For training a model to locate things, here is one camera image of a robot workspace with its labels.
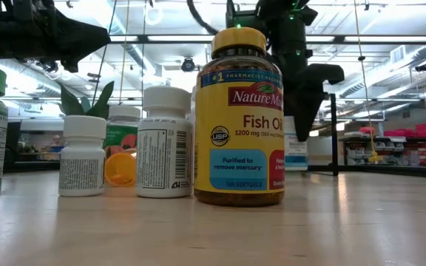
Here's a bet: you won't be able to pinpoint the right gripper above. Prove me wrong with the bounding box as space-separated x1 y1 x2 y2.
270 16 345 143

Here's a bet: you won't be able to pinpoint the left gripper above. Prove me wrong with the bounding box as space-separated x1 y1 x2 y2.
13 0 111 73

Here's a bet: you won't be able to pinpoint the white bottle blue label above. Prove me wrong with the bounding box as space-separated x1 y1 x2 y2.
283 116 309 171

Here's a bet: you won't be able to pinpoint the yellow fish oil bottle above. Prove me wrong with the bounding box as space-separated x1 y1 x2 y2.
193 26 286 207

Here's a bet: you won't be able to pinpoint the clear gummy bottle white cap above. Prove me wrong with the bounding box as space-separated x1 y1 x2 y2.
104 105 142 158

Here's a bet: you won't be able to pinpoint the small white medicine bottle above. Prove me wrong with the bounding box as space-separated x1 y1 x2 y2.
58 115 107 197

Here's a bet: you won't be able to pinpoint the orange pill vial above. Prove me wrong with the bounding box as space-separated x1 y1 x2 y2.
104 147 138 188

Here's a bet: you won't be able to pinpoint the white bottle with barcode label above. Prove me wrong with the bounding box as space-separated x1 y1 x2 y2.
135 85 195 199

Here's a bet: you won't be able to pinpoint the potted green snake plant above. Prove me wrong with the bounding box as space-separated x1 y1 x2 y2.
58 80 115 120

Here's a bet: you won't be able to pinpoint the person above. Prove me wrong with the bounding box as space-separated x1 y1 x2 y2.
49 134 64 153

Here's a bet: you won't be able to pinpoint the storage shelves with red bins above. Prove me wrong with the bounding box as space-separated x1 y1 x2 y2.
340 123 426 168

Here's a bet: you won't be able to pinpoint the black hanging cable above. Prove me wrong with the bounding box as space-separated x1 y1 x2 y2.
91 0 118 108

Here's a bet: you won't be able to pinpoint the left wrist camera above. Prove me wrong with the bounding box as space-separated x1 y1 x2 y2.
37 58 61 75

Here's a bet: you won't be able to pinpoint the tan hanging cord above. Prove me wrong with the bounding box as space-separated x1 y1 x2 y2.
118 0 131 105

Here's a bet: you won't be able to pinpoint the black wire shelf wooden board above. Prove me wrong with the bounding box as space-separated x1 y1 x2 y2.
307 93 339 177

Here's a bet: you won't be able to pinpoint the white hanging ring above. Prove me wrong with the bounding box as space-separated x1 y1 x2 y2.
144 3 164 27

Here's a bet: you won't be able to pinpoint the hanging cord with yellow end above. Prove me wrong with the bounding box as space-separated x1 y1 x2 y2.
352 0 384 165

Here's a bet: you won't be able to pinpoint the black aluminium table frame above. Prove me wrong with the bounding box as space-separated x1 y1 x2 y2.
4 159 426 181

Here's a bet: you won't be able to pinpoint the black ceiling camera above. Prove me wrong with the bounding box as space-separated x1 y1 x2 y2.
180 57 196 73

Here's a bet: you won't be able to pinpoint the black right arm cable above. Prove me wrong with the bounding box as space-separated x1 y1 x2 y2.
186 0 220 36

